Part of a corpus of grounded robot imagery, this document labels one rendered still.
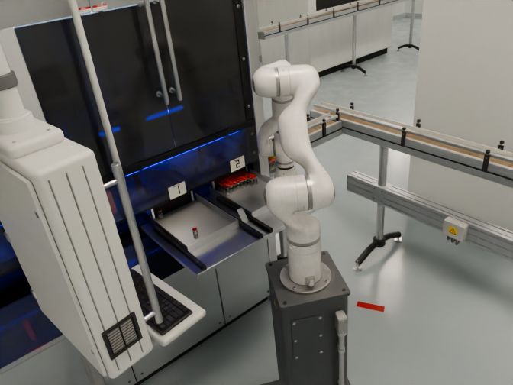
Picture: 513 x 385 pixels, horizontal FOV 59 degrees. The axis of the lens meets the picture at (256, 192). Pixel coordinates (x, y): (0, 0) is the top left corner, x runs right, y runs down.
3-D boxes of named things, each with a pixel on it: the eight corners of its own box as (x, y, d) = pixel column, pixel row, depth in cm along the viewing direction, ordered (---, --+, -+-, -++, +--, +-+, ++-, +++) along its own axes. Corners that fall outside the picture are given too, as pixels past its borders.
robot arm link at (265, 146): (254, 105, 174) (259, 163, 196) (295, 100, 174) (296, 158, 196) (252, 92, 180) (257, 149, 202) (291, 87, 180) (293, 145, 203)
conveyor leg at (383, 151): (369, 245, 306) (372, 141, 268) (377, 240, 311) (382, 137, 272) (380, 251, 300) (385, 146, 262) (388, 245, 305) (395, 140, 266)
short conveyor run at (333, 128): (259, 175, 245) (256, 149, 237) (241, 166, 256) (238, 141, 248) (343, 135, 280) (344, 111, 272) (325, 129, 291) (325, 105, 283)
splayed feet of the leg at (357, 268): (350, 269, 299) (350, 252, 292) (395, 236, 325) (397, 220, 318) (359, 274, 294) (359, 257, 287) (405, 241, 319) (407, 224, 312)
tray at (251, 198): (210, 193, 226) (208, 187, 224) (250, 174, 239) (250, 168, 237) (253, 218, 202) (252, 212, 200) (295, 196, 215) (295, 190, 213)
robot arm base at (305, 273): (338, 288, 162) (338, 247, 152) (287, 299, 159) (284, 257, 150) (321, 256, 178) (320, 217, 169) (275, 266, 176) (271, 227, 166)
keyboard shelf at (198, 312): (80, 304, 179) (79, 299, 178) (139, 267, 196) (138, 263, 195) (145, 363, 151) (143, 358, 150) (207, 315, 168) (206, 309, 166)
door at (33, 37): (69, 188, 172) (13, 27, 143) (175, 147, 196) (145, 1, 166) (69, 189, 172) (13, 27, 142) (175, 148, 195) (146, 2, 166)
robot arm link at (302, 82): (287, 214, 156) (333, 208, 156) (289, 211, 144) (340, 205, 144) (269, 75, 162) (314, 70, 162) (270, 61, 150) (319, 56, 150)
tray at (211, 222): (150, 221, 208) (148, 215, 207) (197, 199, 222) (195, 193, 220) (188, 253, 185) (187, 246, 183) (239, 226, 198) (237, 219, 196)
